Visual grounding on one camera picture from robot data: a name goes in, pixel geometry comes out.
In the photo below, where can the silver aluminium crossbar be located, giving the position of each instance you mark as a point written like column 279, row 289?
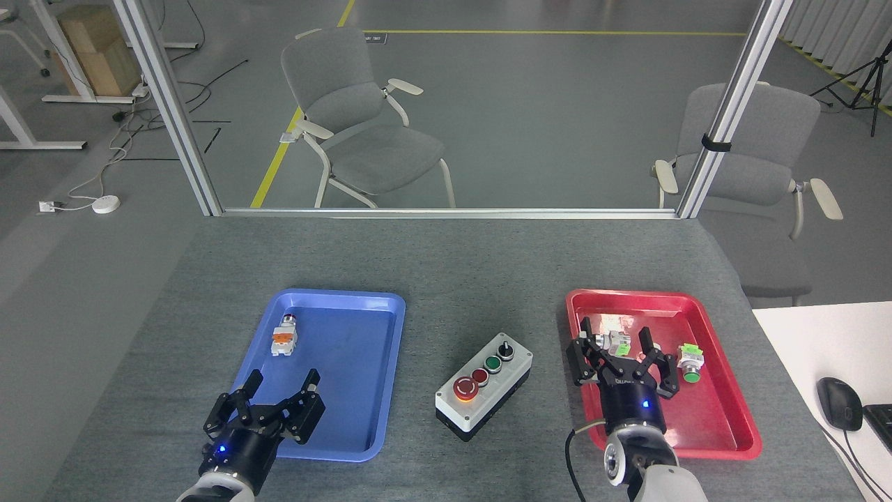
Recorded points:
column 453, row 213

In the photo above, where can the green push button switch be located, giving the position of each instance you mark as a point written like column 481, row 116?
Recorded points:
column 691, row 362

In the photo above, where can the black keyboard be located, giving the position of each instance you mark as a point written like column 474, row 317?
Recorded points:
column 881, row 425

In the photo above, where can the silver aluminium post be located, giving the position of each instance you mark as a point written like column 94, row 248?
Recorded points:
column 174, row 118
column 732, row 104

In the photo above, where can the black-headed selector switch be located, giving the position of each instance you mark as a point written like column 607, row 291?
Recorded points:
column 619, row 341

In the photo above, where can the white side desk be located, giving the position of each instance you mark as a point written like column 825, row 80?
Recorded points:
column 808, row 341

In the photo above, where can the grey chair with armrests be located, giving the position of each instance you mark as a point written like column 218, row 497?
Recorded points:
column 763, row 164
column 380, row 150

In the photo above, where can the grey four-button control box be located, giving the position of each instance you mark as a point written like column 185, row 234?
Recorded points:
column 481, row 397

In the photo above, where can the push button switch orange block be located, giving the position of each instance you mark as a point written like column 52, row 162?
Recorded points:
column 284, row 338

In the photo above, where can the black computer mouse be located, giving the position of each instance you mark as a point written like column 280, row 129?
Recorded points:
column 839, row 403

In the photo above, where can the black tripod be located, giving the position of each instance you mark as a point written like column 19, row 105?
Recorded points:
column 872, row 77

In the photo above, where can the white floor power socket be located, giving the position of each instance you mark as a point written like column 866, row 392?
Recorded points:
column 47, row 206

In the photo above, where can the blue plastic tray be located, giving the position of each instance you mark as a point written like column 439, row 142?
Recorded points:
column 348, row 348

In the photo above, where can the red plastic tray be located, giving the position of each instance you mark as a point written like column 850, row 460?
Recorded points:
column 711, row 411

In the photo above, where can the brown cardboard box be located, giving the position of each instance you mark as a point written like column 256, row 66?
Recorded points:
column 101, row 52

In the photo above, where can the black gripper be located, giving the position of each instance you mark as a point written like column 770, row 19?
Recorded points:
column 244, row 453
column 633, row 408

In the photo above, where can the white pleated curtain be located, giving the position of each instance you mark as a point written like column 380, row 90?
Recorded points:
column 843, row 35

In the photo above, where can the white round floor device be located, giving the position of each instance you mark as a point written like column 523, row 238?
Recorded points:
column 106, row 204

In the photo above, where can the white desk leg frame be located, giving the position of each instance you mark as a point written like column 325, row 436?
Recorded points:
column 28, row 143
column 70, row 66

